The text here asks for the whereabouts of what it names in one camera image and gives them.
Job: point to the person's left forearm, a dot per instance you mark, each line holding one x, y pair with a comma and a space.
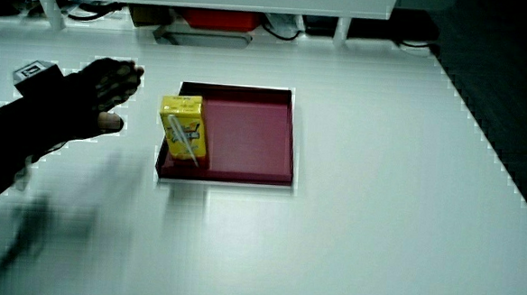
1, 152

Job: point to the white bag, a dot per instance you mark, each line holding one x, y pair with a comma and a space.
282, 24

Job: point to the person's left hand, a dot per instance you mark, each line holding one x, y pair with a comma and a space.
80, 102

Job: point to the dark red tray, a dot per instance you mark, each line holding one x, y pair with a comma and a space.
250, 138

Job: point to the red box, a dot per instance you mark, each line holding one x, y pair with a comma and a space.
220, 19

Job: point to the white shelf leg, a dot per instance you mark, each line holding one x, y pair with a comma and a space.
341, 32
53, 15

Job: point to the yellow ice redtea carton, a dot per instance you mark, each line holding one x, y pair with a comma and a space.
184, 130

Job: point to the brown cardboard box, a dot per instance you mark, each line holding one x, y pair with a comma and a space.
149, 16

